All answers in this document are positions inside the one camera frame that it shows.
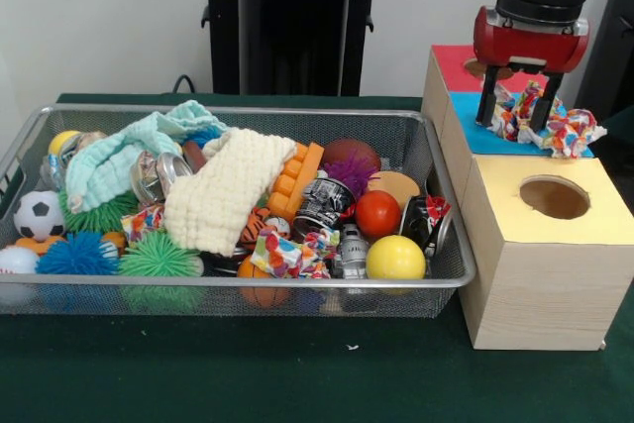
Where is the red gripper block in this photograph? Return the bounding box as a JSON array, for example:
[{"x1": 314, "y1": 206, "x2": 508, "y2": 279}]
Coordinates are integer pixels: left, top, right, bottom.
[{"x1": 473, "y1": 5, "x2": 591, "y2": 133}]

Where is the colourful patterned paper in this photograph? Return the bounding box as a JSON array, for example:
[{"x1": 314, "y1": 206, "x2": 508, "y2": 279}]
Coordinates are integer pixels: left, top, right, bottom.
[
  {"x1": 250, "y1": 226, "x2": 343, "y2": 280},
  {"x1": 487, "y1": 79, "x2": 608, "y2": 160}
]

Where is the wooden box with three holes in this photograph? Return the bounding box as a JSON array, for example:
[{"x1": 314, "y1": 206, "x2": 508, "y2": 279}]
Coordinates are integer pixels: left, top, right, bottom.
[{"x1": 420, "y1": 44, "x2": 634, "y2": 353}]

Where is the shallow clear mesh bin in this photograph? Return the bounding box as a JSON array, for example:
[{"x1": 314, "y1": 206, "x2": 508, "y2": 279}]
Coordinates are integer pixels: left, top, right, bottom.
[{"x1": 0, "y1": 103, "x2": 477, "y2": 319}]

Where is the dark green side table cloth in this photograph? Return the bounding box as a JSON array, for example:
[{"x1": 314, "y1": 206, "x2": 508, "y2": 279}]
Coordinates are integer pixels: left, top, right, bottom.
[{"x1": 591, "y1": 105, "x2": 634, "y2": 147}]

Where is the black upright panel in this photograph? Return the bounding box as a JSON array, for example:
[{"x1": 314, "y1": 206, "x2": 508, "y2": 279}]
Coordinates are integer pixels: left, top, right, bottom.
[{"x1": 574, "y1": 0, "x2": 634, "y2": 120}]

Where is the red orange ball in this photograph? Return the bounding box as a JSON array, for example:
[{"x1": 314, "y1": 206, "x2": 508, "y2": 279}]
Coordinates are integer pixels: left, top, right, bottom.
[{"x1": 354, "y1": 189, "x2": 402, "y2": 239}]

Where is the purple spiky ball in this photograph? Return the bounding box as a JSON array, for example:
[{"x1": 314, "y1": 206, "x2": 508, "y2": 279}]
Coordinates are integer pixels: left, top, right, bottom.
[{"x1": 319, "y1": 153, "x2": 380, "y2": 201}]

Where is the large yellow ball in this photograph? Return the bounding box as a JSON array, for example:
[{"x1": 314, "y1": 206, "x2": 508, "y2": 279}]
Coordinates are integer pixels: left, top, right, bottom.
[{"x1": 365, "y1": 234, "x2": 428, "y2": 281}]

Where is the cream knitted cloth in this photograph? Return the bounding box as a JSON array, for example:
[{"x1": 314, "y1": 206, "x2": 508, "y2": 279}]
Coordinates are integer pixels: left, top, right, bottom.
[{"x1": 162, "y1": 128, "x2": 298, "y2": 257}]

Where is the green spiky ball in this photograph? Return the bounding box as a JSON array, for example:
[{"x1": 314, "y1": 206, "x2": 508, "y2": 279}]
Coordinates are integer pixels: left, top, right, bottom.
[{"x1": 117, "y1": 230, "x2": 207, "y2": 279}]

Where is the mint green cloth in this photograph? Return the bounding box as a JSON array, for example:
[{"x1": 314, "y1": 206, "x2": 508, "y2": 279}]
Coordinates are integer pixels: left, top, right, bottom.
[{"x1": 63, "y1": 99, "x2": 229, "y2": 214}]

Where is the blue spiky ball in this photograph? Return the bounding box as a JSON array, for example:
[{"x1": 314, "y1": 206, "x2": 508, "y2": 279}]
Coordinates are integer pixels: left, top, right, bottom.
[{"x1": 35, "y1": 230, "x2": 120, "y2": 276}]

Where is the black and white soccer ball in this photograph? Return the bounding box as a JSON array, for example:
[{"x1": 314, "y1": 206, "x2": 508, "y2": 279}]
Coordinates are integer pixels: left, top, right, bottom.
[{"x1": 12, "y1": 189, "x2": 67, "y2": 241}]

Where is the white baseball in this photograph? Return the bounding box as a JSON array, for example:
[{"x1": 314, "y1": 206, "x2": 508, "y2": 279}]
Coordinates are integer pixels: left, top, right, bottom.
[{"x1": 0, "y1": 244, "x2": 41, "y2": 276}]

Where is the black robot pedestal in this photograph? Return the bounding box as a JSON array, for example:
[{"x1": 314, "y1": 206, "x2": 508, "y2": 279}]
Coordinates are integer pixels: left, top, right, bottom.
[{"x1": 190, "y1": 0, "x2": 400, "y2": 97}]

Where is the black cable loop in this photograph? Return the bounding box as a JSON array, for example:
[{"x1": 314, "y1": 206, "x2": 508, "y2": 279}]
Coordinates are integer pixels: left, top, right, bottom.
[{"x1": 170, "y1": 73, "x2": 200, "y2": 95}]

